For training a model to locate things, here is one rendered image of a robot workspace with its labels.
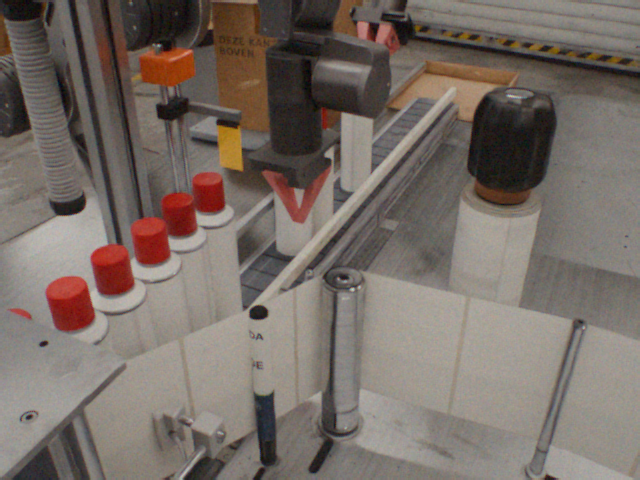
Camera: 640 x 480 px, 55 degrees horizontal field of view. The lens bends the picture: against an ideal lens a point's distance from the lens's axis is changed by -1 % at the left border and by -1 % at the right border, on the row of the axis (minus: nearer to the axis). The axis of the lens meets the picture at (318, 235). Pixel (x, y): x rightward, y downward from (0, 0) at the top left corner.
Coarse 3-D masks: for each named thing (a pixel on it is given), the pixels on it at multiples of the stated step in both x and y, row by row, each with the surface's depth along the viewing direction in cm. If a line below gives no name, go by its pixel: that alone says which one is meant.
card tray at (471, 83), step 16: (432, 64) 173; (448, 64) 171; (416, 80) 169; (432, 80) 169; (448, 80) 169; (464, 80) 170; (480, 80) 169; (496, 80) 167; (512, 80) 158; (400, 96) 159; (416, 96) 159; (432, 96) 159; (464, 96) 159; (480, 96) 159; (464, 112) 150
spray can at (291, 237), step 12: (300, 192) 84; (276, 204) 86; (276, 216) 87; (288, 216) 85; (276, 228) 88; (288, 228) 86; (300, 228) 87; (276, 240) 89; (288, 240) 87; (300, 240) 88; (288, 252) 89
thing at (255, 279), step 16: (416, 112) 137; (400, 128) 129; (432, 128) 130; (384, 144) 123; (416, 144) 123; (400, 160) 116; (336, 192) 106; (336, 208) 101; (336, 240) 93; (272, 256) 90; (320, 256) 90; (256, 272) 86; (272, 272) 86; (304, 272) 86; (256, 288) 83; (288, 288) 83
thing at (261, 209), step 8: (424, 64) 140; (416, 72) 135; (408, 80) 131; (392, 88) 126; (400, 88) 128; (392, 96) 124; (272, 192) 89; (264, 200) 87; (272, 200) 87; (256, 208) 85; (264, 208) 86; (248, 216) 83; (256, 216) 84; (240, 224) 81; (248, 224) 82; (240, 232) 81
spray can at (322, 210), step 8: (328, 152) 86; (328, 176) 88; (328, 184) 89; (320, 192) 89; (328, 192) 89; (320, 200) 89; (328, 200) 90; (312, 208) 90; (320, 208) 90; (328, 208) 91; (312, 216) 91; (320, 216) 91; (328, 216) 92; (312, 224) 92; (320, 224) 92; (312, 232) 92
